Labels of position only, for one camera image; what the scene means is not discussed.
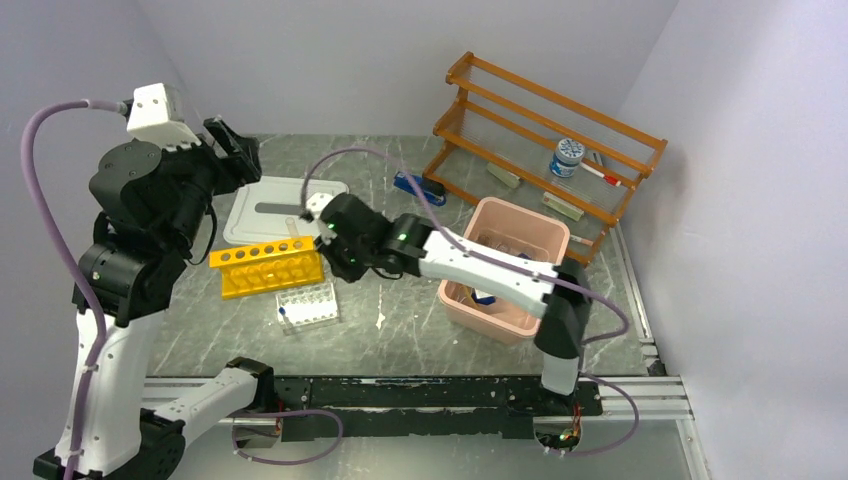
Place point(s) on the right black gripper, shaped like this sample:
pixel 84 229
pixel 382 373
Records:
pixel 329 250

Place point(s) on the white plastic lid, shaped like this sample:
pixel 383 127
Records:
pixel 260 209

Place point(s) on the black base frame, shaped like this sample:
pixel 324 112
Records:
pixel 509 405

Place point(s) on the blue stapler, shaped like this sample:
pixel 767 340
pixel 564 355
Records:
pixel 433 191

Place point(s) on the red white marker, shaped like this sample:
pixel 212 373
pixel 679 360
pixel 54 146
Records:
pixel 611 180

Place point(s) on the yellow rubber tubing with clamps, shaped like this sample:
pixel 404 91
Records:
pixel 496 242

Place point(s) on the yellow test tube rack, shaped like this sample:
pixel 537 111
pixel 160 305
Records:
pixel 267 267

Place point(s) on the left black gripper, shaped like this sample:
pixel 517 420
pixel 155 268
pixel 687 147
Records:
pixel 241 162

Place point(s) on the orange wooden shelf rack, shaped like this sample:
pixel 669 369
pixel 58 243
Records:
pixel 500 117

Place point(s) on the beige block on shelf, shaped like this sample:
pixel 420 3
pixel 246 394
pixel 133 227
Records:
pixel 508 178

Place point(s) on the blue white jar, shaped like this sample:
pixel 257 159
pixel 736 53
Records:
pixel 567 157

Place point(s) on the small clear plastic bag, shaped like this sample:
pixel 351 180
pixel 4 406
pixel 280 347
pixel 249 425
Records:
pixel 480 293

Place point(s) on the pink plastic bin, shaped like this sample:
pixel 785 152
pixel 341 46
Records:
pixel 539 235

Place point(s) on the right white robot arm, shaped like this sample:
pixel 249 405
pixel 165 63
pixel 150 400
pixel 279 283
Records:
pixel 355 239

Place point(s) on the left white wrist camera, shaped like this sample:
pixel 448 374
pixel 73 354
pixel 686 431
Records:
pixel 156 117

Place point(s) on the clear test tube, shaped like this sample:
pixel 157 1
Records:
pixel 291 227

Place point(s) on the beige labelled block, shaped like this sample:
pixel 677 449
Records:
pixel 561 206

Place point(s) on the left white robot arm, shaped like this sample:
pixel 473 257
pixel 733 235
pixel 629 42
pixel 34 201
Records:
pixel 152 202

